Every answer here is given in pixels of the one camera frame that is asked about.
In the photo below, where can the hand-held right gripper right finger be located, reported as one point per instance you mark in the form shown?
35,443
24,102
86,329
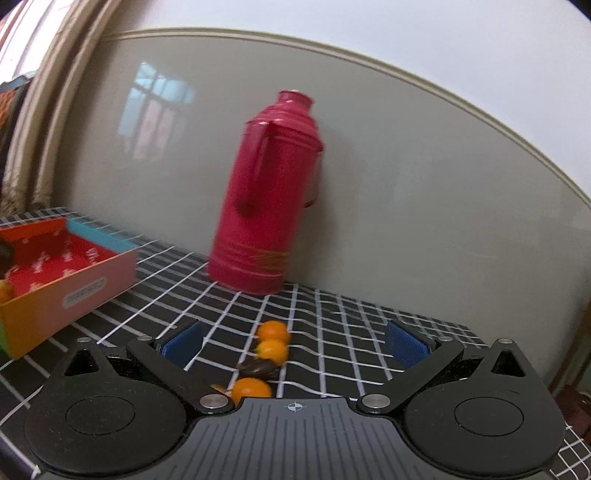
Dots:
406,347

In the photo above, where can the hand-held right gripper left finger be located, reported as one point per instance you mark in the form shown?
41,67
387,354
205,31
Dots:
184,346

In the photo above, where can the dark brown date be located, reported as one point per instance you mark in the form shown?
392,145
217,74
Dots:
4,259
258,368

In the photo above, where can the red cardboard box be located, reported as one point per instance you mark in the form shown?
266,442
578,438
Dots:
69,281

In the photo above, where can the black checkered tablecloth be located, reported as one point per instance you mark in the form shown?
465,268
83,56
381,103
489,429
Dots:
346,323

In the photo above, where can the red thermos flask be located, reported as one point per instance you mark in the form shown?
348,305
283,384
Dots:
258,198

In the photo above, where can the brown wooden furniture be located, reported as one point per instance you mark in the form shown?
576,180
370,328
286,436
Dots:
577,408

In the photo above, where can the small orange tangerine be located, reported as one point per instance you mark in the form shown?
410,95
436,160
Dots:
4,290

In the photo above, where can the beige curtain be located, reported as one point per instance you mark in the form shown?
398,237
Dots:
46,138

